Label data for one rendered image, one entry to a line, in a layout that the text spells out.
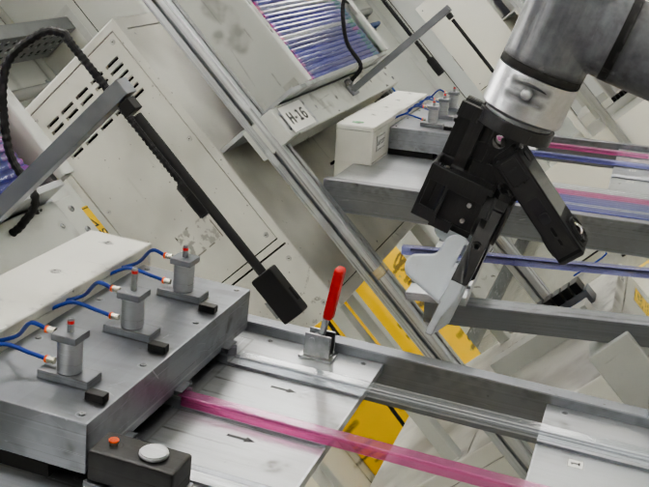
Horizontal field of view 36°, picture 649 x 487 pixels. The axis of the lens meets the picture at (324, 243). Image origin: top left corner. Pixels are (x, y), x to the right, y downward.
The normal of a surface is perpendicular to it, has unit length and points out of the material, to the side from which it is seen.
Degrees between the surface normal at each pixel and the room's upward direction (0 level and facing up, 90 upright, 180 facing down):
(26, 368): 47
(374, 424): 90
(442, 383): 90
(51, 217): 90
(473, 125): 90
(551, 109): 126
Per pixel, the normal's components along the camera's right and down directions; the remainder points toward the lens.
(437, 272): -0.07, -0.23
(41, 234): 0.72, -0.55
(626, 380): -0.26, 0.23
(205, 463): 0.11, -0.94
